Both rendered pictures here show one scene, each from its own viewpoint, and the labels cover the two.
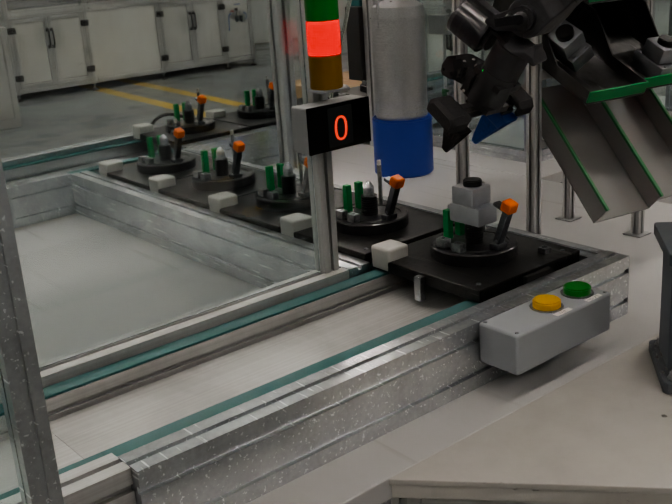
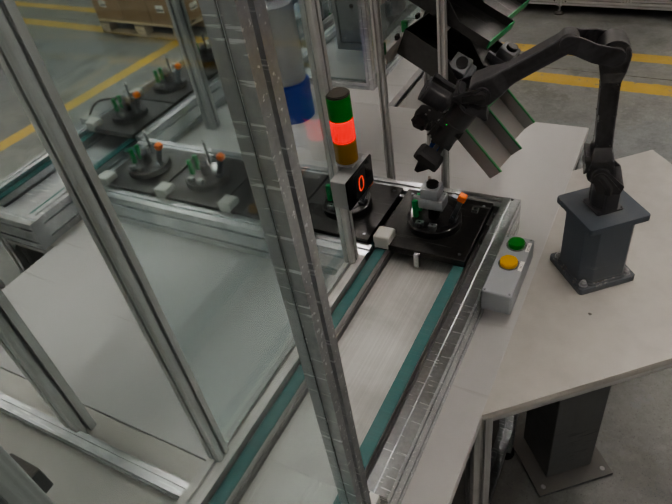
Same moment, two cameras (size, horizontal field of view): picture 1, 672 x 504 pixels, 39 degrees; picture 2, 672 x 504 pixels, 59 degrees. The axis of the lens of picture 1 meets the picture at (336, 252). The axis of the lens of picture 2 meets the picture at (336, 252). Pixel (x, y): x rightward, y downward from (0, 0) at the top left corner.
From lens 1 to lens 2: 0.72 m
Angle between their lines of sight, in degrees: 26
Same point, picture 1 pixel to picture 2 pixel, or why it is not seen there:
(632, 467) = (599, 361)
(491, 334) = (491, 296)
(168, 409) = not seen: hidden behind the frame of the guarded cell
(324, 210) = (349, 230)
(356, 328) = (394, 302)
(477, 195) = (438, 193)
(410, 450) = (478, 387)
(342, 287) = (369, 272)
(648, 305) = (525, 218)
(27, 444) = not seen: outside the picture
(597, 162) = (479, 134)
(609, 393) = (551, 303)
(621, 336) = not seen: hidden behind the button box
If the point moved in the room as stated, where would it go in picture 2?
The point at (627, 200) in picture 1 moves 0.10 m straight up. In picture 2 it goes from (500, 154) to (502, 122)
